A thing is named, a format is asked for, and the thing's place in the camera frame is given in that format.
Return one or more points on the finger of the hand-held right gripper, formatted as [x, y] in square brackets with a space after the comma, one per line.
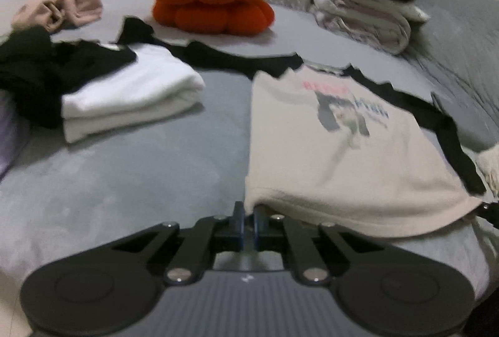
[489, 215]

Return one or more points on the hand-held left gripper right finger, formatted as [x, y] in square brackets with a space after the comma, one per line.
[258, 230]

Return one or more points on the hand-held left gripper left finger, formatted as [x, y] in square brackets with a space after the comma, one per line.
[239, 228]

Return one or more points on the cream shirt with black sleeves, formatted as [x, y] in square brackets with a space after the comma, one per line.
[331, 165]

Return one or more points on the white fluffy plush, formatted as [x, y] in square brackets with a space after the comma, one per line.
[490, 169]

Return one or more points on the grey quilted blanket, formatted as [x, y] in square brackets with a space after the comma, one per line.
[460, 60]

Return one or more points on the white folded garment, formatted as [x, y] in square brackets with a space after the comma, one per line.
[136, 99]

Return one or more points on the folded pale quilt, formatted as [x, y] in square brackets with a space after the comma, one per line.
[366, 21]

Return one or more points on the black garment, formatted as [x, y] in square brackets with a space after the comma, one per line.
[35, 79]

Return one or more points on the beige pink garment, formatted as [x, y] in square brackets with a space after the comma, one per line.
[78, 9]

